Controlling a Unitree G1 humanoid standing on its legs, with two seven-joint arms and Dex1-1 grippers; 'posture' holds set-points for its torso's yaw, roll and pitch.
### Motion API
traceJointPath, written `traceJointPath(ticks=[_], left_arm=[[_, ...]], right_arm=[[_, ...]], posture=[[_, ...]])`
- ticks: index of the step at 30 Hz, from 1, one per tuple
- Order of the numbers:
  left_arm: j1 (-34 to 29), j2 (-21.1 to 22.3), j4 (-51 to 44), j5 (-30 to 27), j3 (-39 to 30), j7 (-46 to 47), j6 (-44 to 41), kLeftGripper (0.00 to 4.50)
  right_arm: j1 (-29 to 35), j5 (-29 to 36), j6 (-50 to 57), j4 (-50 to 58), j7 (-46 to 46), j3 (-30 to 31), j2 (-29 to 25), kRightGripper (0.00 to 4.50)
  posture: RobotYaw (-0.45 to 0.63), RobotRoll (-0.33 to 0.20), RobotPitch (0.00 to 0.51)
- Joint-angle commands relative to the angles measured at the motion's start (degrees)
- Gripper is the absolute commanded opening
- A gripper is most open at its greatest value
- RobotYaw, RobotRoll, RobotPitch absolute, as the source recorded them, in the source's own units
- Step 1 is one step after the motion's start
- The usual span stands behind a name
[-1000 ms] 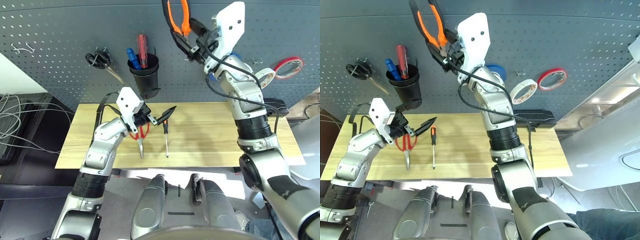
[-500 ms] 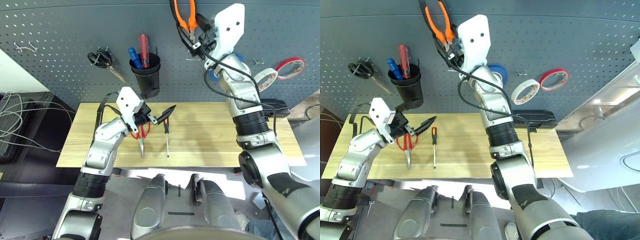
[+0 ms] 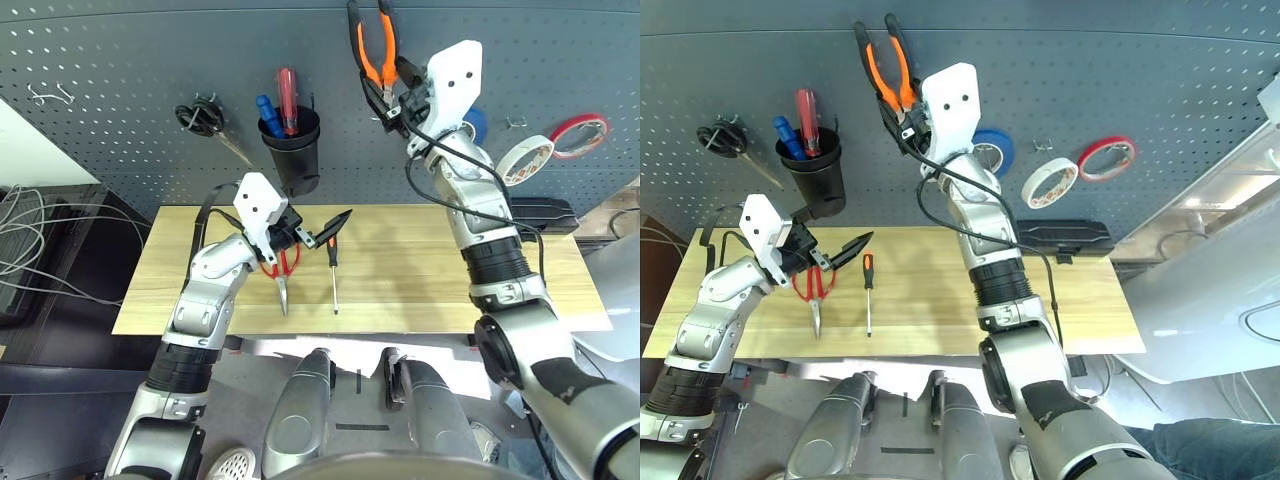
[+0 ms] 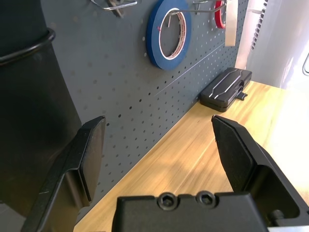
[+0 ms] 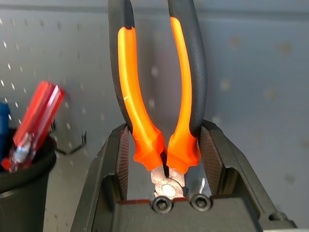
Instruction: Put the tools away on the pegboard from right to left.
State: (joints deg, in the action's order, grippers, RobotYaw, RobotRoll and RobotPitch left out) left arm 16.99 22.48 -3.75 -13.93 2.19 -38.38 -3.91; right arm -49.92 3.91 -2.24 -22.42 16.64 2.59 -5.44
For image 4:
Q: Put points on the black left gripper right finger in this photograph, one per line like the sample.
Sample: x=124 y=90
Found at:
x=241 y=157

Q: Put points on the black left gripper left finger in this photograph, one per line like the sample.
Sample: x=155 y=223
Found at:
x=72 y=164

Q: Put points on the white tape roll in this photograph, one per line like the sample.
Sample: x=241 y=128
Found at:
x=231 y=24

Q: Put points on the grey pegboard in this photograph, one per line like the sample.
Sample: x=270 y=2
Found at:
x=120 y=84

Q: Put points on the black plastic cup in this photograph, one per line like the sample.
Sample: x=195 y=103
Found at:
x=29 y=120

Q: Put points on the black tool case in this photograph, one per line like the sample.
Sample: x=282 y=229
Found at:
x=224 y=89

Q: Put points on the white cabinet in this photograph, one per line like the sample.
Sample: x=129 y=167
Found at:
x=277 y=48

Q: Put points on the blue tape roll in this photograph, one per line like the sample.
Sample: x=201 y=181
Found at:
x=154 y=48

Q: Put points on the red tape roll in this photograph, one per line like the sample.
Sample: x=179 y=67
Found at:
x=219 y=17

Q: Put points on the double prong metal hook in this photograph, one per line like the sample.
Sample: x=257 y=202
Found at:
x=205 y=10

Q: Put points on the metal peg hook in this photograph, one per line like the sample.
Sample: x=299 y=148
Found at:
x=170 y=18

